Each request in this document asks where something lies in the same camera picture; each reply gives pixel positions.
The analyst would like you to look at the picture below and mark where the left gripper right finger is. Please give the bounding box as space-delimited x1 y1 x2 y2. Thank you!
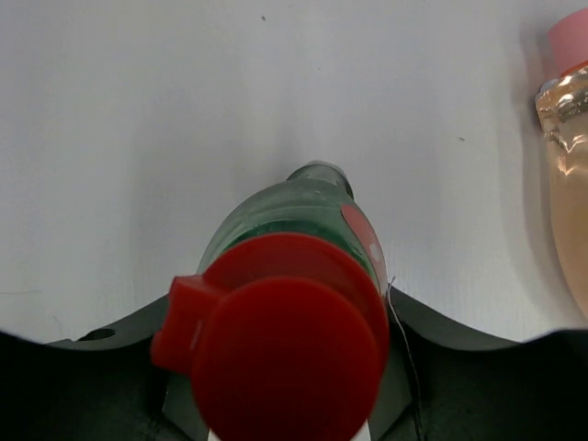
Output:
368 288 587 440

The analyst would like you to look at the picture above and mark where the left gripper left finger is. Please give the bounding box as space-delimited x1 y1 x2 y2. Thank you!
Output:
1 299 207 440

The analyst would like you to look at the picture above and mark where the green dish soap bottle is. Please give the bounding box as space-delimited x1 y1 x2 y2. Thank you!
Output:
151 162 390 440

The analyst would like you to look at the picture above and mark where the pink shampoo bottle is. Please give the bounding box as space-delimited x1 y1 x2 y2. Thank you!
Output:
535 8 587 315

